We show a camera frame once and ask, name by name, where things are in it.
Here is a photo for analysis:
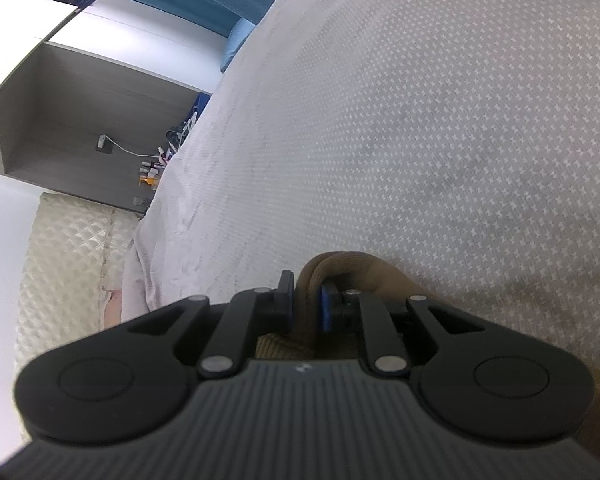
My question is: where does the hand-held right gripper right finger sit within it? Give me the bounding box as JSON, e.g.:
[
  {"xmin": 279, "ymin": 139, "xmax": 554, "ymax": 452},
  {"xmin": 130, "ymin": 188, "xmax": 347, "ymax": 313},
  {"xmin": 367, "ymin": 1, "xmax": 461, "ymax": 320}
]
[{"xmin": 319, "ymin": 282, "xmax": 486, "ymax": 377}]

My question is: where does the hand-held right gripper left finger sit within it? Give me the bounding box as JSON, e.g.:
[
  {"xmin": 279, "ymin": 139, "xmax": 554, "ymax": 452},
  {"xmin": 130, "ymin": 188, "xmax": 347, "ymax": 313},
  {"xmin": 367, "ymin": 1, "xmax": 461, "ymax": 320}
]
[{"xmin": 130, "ymin": 270, "xmax": 297, "ymax": 379}]

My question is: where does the brown garment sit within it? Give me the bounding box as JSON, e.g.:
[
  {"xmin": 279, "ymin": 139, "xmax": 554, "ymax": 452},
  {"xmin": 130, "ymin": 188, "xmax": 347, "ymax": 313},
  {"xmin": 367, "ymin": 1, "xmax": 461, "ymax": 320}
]
[{"xmin": 255, "ymin": 251, "xmax": 600, "ymax": 443}]

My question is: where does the patchwork pillow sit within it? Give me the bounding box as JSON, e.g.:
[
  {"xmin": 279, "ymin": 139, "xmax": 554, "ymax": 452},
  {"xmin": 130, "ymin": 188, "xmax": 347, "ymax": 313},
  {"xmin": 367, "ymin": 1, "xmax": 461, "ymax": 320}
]
[{"xmin": 100, "ymin": 287, "xmax": 126, "ymax": 331}]

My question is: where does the cluster of small bedside bottles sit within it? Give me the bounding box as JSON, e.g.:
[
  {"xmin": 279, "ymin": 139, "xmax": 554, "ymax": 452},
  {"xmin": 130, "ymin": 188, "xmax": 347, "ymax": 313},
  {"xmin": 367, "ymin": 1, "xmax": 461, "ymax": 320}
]
[{"xmin": 137, "ymin": 115, "xmax": 201, "ymax": 188}]

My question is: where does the bed with grey sheet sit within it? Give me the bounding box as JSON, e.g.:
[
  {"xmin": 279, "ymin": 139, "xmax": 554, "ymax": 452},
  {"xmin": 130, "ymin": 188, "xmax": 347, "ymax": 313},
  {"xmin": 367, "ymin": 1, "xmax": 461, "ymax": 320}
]
[{"xmin": 120, "ymin": 0, "xmax": 600, "ymax": 386}]

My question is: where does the cream quilted headboard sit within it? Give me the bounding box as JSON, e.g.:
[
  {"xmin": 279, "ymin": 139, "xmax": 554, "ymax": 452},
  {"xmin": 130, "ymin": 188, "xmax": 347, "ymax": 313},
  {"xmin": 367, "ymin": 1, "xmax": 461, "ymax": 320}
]
[{"xmin": 14, "ymin": 192, "xmax": 141, "ymax": 366}]

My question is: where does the grey and white wardrobe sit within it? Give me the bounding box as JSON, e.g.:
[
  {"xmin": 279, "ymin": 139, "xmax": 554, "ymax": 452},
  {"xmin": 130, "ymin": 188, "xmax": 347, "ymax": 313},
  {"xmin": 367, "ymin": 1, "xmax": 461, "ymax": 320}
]
[{"xmin": 0, "ymin": 0, "xmax": 231, "ymax": 216}]

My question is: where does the white charger cable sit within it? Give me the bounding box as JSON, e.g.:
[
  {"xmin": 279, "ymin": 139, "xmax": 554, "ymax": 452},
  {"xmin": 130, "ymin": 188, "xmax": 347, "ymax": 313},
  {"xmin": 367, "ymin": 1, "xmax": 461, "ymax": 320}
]
[{"xmin": 107, "ymin": 137, "xmax": 153, "ymax": 159}]

